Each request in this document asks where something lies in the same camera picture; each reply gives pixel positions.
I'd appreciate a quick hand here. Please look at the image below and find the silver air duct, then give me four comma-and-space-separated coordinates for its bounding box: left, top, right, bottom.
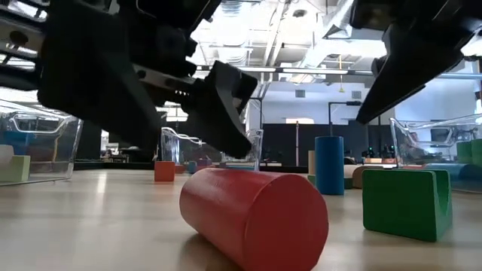
293, 0, 377, 82
214, 0, 249, 67

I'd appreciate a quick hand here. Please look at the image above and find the green thick block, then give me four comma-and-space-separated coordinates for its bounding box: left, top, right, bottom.
361, 169, 454, 243

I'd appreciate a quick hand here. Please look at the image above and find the red cylinder block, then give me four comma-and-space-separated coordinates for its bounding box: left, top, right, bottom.
178, 167, 330, 271

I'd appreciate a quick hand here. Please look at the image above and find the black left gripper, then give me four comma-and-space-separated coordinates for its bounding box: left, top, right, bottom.
0, 0, 260, 159

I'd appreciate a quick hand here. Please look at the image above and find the blue arch block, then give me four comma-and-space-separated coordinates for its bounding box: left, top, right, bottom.
0, 130, 28, 156

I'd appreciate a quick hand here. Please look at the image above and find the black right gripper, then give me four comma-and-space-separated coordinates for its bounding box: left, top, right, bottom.
349, 0, 482, 126

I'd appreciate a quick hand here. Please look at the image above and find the black gantry frame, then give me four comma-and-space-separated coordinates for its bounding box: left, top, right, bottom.
328, 99, 381, 127

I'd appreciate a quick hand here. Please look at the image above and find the light green arch block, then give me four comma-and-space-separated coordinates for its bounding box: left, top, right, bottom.
0, 154, 32, 184

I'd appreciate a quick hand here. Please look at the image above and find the clear plastic bin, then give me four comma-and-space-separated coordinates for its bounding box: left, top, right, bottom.
160, 126, 265, 172
0, 99, 84, 188
389, 112, 482, 195

